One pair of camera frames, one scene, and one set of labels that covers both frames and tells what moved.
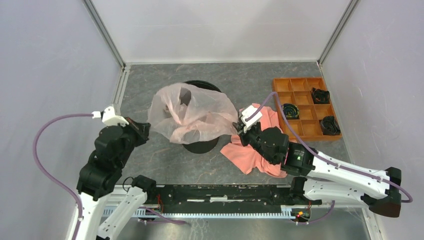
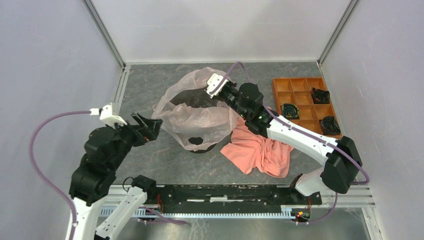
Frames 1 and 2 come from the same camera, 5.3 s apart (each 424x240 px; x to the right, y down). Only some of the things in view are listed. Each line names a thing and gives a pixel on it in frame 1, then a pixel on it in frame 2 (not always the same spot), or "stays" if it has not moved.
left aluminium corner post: [105, 33] stays
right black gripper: [239, 126] to [234, 84]
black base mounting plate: [189, 198] stays
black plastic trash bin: [206, 147] to [200, 98]
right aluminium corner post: [336, 31] stays
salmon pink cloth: [250, 159] stays
